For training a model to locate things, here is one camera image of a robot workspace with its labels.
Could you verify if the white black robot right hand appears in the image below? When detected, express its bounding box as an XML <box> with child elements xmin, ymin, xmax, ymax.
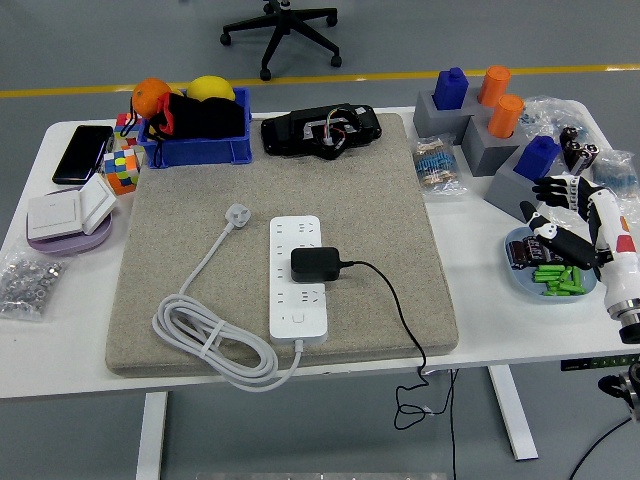
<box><xmin>519</xmin><ymin>173</ymin><xmax>640</xmax><ymax>314</ymax></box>

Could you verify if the black plug with cord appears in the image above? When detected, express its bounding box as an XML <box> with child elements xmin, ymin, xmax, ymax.
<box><xmin>289</xmin><ymin>246</ymin><xmax>459</xmax><ymax>480</ymax></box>

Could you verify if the white power strip with cable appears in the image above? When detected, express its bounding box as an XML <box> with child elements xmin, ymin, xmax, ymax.
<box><xmin>151</xmin><ymin>202</ymin><xmax>331</xmax><ymax>393</ymax></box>

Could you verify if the table height control panel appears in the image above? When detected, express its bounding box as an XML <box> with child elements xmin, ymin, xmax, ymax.
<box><xmin>559</xmin><ymin>355</ymin><xmax>640</xmax><ymax>371</ymax></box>

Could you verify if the bag of blue resistors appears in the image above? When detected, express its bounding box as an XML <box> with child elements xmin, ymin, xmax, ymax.
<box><xmin>589</xmin><ymin>148</ymin><xmax>640</xmax><ymax>201</ymax></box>

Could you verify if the light blue tray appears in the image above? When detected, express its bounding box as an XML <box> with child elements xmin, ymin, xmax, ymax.
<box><xmin>503</xmin><ymin>225</ymin><xmax>600</xmax><ymax>304</ymax></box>

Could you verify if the bag of black capacitors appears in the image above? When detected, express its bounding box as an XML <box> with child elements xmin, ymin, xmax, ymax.
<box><xmin>558</xmin><ymin>125</ymin><xmax>601</xmax><ymax>177</ymax></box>

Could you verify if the blue square peg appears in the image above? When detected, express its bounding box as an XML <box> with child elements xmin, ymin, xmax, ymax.
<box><xmin>513</xmin><ymin>134</ymin><xmax>562</xmax><ymax>185</ymax></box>
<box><xmin>432</xmin><ymin>67</ymin><xmax>470</xmax><ymax>112</ymax></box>

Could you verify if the grey block holder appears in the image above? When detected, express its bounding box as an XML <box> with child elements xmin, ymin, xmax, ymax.
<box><xmin>483</xmin><ymin>144</ymin><xmax>566</xmax><ymax>224</ymax></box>
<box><xmin>460</xmin><ymin>112</ymin><xmax>526</xmax><ymax>177</ymax></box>

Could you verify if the crumpled clear plastic bag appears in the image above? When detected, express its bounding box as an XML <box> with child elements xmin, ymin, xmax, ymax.
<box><xmin>519</xmin><ymin>95</ymin><xmax>586</xmax><ymax>146</ymax></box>

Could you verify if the white table leg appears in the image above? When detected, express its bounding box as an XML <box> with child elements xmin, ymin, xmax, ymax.
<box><xmin>135</xmin><ymin>391</ymin><xmax>169</xmax><ymax>480</ymax></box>
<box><xmin>487</xmin><ymin>364</ymin><xmax>540</xmax><ymax>461</ymax></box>

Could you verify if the orange cylinder peg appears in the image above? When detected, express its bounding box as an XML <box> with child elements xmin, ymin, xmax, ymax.
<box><xmin>477</xmin><ymin>64</ymin><xmax>512</xmax><ymax>108</ymax></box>
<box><xmin>487</xmin><ymin>93</ymin><xmax>526</xmax><ymax>140</ymax></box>

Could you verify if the clear bag of resistors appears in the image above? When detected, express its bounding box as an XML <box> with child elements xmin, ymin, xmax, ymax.
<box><xmin>412</xmin><ymin>134</ymin><xmax>469</xmax><ymax>197</ymax></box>

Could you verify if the grey block with two holes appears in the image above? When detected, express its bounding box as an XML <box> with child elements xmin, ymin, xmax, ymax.
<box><xmin>413</xmin><ymin>87</ymin><xmax>484</xmax><ymax>146</ymax></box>

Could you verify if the grey-brown mat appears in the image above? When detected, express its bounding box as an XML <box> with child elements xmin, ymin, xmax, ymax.
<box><xmin>104</xmin><ymin>112</ymin><xmax>460</xmax><ymax>377</ymax></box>

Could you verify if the black opened electronic device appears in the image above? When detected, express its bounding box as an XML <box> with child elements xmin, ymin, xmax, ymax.
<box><xmin>260</xmin><ymin>103</ymin><xmax>384</xmax><ymax>161</ymax></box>

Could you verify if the black office chair base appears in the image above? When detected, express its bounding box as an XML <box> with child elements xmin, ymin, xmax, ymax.
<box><xmin>220</xmin><ymin>0</ymin><xmax>344</xmax><ymax>82</ymax></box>

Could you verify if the blue plastic bin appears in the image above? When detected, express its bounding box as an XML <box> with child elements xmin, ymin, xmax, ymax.
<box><xmin>137</xmin><ymin>87</ymin><xmax>254</xmax><ymax>169</ymax></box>

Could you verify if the yellow lemon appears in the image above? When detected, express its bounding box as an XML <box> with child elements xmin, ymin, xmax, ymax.
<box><xmin>187</xmin><ymin>74</ymin><xmax>237</xmax><ymax>103</ymax></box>

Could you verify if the orange fruit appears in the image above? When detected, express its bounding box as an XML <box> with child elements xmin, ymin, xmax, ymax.
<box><xmin>132</xmin><ymin>77</ymin><xmax>174</xmax><ymax>120</ymax></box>

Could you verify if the colourful puzzle cube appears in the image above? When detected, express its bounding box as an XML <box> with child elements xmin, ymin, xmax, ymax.
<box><xmin>102</xmin><ymin>148</ymin><xmax>141</xmax><ymax>196</ymax></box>
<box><xmin>113</xmin><ymin>112</ymin><xmax>144</xmax><ymax>149</ymax></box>

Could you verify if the black smartphone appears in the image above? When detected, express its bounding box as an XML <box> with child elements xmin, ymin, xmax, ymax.
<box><xmin>52</xmin><ymin>124</ymin><xmax>116</xmax><ymax>185</ymax></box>

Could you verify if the purple tray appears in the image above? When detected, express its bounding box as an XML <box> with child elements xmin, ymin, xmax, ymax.
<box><xmin>27</xmin><ymin>187</ymin><xmax>115</xmax><ymax>257</ymax></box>

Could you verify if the clear bag of metal nuts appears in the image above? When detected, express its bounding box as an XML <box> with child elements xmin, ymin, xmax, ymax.
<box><xmin>0</xmin><ymin>252</ymin><xmax>69</xmax><ymax>322</ymax></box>

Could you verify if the white wall switch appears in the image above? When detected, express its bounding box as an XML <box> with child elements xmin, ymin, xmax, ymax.
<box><xmin>78</xmin><ymin>172</ymin><xmax>119</xmax><ymax>236</ymax></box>
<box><xmin>27</xmin><ymin>191</ymin><xmax>84</xmax><ymax>242</ymax></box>

